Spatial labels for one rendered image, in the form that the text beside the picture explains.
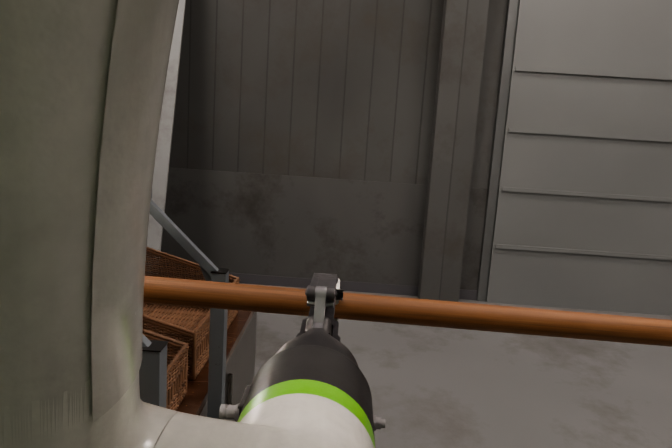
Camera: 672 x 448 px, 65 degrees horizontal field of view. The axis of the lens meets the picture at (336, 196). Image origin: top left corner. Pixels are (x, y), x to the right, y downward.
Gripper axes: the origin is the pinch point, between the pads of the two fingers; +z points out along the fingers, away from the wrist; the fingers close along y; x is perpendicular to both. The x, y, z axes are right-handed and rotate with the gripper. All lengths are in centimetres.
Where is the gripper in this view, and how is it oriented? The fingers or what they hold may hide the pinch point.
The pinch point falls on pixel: (325, 305)
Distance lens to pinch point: 61.3
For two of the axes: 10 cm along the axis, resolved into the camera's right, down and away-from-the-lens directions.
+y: -0.6, 9.9, 1.5
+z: 0.3, -1.4, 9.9
